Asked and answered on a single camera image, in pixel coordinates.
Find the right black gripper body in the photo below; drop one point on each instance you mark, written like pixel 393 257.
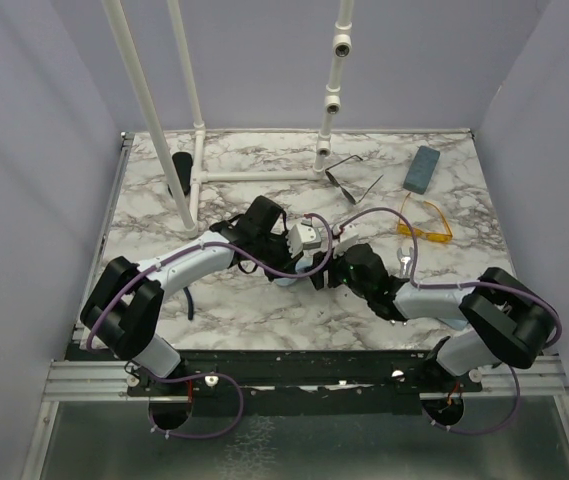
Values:
pixel 339 273

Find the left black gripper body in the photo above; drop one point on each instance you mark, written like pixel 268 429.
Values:
pixel 276 253

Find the black wire-frame sunglasses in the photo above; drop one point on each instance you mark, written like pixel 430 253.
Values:
pixel 328 172

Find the blue-grey glasses case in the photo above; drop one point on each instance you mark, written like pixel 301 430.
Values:
pixel 421 170

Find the blue cleaning cloth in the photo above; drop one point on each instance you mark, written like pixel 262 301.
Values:
pixel 300 266

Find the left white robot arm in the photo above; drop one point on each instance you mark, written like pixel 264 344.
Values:
pixel 123 308

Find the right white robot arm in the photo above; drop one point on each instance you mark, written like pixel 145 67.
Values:
pixel 509 323

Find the silver wrench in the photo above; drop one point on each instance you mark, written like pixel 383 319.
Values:
pixel 405 264

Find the black cylinder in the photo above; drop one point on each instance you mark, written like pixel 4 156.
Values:
pixel 183 165

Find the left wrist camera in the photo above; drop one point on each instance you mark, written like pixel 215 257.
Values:
pixel 303 236

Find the blue-handled pliers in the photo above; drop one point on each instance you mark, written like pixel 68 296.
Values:
pixel 190 304

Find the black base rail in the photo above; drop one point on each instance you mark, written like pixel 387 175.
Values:
pixel 221 383

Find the white PVC pipe frame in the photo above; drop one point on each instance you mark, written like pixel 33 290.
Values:
pixel 188 205

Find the aluminium extrusion rail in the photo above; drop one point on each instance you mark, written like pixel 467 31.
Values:
pixel 85 381

